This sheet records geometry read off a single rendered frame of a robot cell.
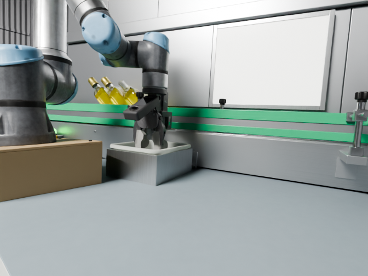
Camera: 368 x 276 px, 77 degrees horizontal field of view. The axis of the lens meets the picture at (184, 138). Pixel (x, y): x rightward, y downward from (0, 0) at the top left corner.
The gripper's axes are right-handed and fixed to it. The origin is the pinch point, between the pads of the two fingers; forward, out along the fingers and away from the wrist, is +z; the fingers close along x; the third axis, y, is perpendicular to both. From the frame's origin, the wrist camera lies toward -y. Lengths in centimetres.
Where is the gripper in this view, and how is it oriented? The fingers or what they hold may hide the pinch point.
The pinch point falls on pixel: (147, 157)
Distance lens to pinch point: 68.9
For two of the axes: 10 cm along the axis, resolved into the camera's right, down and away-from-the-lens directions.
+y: 4.3, -0.5, 9.0
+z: -0.5, 10.0, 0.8
